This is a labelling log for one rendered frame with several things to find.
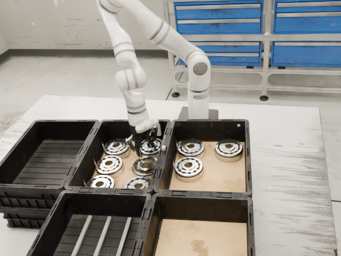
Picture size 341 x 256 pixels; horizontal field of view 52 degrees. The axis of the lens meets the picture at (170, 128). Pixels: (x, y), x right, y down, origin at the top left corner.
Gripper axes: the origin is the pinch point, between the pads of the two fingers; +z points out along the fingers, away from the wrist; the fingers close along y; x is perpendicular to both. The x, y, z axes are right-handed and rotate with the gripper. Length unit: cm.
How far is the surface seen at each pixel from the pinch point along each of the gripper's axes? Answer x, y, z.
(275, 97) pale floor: -82, -176, 86
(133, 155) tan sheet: -3.3, 3.6, 2.7
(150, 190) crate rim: 26.8, 13.0, -7.4
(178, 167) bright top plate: 17.1, -4.1, -0.2
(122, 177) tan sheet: 4.6, 13.0, 2.6
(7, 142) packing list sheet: -72, 41, 16
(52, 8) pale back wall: -335, -72, 26
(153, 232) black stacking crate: 36.2, 19.0, -1.6
